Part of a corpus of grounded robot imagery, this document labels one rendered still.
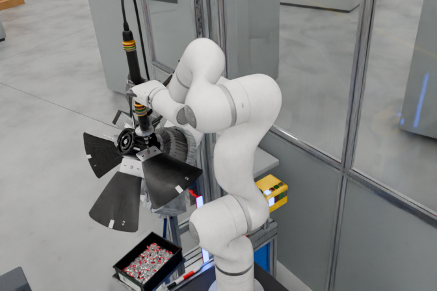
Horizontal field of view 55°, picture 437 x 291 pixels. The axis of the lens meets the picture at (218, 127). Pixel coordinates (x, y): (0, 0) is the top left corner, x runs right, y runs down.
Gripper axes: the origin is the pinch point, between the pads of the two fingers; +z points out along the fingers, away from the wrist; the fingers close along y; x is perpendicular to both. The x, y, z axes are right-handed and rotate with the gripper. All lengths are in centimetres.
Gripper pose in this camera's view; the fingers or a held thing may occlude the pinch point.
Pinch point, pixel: (136, 83)
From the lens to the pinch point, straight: 155.0
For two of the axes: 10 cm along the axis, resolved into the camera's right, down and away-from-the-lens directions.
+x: -0.5, -8.5, -5.3
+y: 7.9, -3.6, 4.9
